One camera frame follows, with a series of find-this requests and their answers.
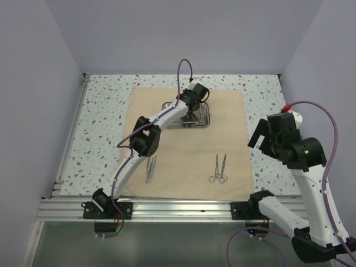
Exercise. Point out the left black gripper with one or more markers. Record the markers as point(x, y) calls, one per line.
point(186, 92)

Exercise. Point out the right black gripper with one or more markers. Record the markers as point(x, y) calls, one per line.
point(263, 128)

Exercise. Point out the stainless steel instrument tray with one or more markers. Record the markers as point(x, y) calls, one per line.
point(177, 123)

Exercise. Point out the steel clamp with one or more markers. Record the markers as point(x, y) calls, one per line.
point(191, 120)

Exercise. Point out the beige cloth wrap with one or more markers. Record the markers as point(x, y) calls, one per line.
point(186, 157)

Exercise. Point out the steel scalpel handle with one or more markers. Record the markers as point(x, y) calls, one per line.
point(148, 164)

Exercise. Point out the steel tweezers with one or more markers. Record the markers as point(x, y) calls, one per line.
point(149, 176)

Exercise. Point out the steel forceps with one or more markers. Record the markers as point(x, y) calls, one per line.
point(215, 176)

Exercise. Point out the steel surgical scissors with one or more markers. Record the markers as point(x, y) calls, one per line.
point(222, 177)

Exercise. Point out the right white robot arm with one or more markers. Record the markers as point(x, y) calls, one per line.
point(322, 236)

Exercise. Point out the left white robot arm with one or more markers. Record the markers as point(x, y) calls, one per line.
point(143, 142)

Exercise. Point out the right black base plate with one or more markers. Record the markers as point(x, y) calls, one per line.
point(243, 210)

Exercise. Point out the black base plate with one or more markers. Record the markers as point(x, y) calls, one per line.
point(243, 210)
point(91, 211)

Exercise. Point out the left side aluminium rail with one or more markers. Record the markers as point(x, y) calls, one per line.
point(60, 175)

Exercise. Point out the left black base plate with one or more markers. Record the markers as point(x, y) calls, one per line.
point(91, 211)

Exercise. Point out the aluminium extrusion rail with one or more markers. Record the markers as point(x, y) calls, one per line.
point(143, 210)

